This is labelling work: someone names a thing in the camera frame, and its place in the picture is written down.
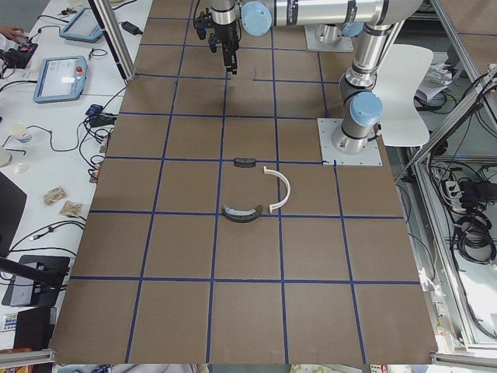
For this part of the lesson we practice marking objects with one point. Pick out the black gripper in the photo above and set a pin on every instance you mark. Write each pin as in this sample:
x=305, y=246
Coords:
x=226, y=34

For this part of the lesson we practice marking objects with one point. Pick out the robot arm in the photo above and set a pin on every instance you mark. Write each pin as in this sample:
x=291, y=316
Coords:
x=363, y=109

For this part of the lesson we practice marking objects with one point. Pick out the black brake pad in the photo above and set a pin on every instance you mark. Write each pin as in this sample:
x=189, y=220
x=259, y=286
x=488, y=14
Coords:
x=244, y=163

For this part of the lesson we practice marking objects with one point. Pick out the black power adapter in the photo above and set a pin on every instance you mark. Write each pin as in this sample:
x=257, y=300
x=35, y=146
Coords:
x=131, y=28

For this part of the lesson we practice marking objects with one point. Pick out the far blue teach pendant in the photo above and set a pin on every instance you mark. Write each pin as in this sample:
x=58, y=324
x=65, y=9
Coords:
x=82, y=27

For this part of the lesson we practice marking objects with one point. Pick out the blue teach pendant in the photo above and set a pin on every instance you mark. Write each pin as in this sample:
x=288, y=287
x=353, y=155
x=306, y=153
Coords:
x=60, y=79
x=82, y=27

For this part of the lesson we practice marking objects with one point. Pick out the dark green brake shoe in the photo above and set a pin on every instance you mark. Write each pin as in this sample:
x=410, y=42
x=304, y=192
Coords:
x=240, y=216

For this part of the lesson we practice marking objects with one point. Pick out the near blue teach pendant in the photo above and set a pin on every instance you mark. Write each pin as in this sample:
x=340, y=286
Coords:
x=60, y=79

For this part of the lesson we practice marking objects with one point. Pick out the white chair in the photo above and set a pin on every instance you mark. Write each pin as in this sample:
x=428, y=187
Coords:
x=398, y=78

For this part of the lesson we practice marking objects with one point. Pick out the snack packet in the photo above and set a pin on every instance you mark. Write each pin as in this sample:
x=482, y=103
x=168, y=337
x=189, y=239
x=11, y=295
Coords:
x=53, y=196
x=71, y=209

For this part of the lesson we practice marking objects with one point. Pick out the black monitor stand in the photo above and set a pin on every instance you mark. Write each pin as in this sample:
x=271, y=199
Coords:
x=36, y=280

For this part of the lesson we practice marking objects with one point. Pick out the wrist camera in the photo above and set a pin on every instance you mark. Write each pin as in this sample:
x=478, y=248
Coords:
x=202, y=23

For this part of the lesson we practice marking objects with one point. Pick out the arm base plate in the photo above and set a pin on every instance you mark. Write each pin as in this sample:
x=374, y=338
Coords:
x=323, y=37
x=339, y=150

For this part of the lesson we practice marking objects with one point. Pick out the aluminium frame post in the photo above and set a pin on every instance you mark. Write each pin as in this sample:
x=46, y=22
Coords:
x=106, y=19

